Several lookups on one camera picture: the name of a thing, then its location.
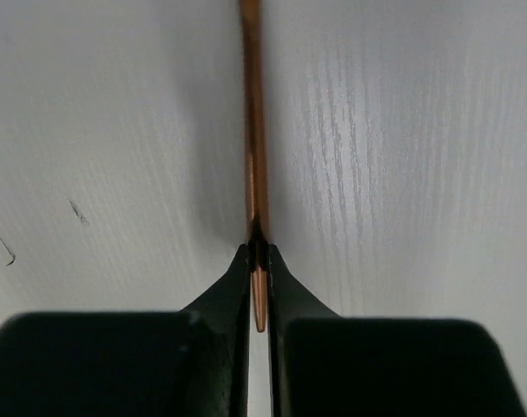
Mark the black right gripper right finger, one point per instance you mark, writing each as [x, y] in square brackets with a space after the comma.
[288, 300]

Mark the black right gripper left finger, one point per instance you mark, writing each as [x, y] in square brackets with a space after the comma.
[218, 353]

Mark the copper knife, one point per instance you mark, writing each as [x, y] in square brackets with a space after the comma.
[257, 208]

